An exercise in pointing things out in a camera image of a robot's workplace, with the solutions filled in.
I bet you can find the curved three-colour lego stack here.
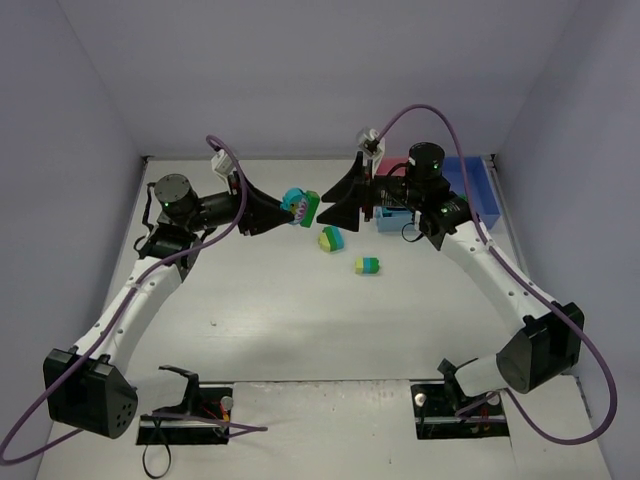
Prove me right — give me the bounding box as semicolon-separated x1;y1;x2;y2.
317;226;344;253

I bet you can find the teal curved lego brick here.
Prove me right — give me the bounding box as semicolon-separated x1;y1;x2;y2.
280;187;308;225

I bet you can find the dark green lego brick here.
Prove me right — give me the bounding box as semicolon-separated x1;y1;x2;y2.
300;190;320;228

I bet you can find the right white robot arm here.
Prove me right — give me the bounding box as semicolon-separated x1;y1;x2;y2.
317;142;584;399

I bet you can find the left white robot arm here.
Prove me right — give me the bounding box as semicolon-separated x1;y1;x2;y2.
43;172;294;439

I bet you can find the pink container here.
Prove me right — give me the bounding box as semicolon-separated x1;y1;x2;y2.
376;157;407;175

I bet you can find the light blue container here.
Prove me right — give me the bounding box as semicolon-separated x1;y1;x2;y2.
374;207;413;234

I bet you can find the periwinkle blue container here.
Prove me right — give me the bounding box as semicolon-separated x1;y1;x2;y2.
442;156;501;230

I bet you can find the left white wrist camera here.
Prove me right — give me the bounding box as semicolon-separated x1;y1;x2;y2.
211;149;235;179

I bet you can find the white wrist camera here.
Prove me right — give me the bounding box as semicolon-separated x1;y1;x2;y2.
211;149;235;179
357;127;386;160

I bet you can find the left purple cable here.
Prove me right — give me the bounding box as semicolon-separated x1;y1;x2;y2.
0;134;269;464

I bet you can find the purple cable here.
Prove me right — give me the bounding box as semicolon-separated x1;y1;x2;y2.
377;103;615;444
0;134;269;464

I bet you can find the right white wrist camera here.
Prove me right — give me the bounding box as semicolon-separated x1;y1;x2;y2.
357;127;386;160

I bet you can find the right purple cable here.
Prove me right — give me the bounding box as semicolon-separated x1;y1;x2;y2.
377;103;615;444

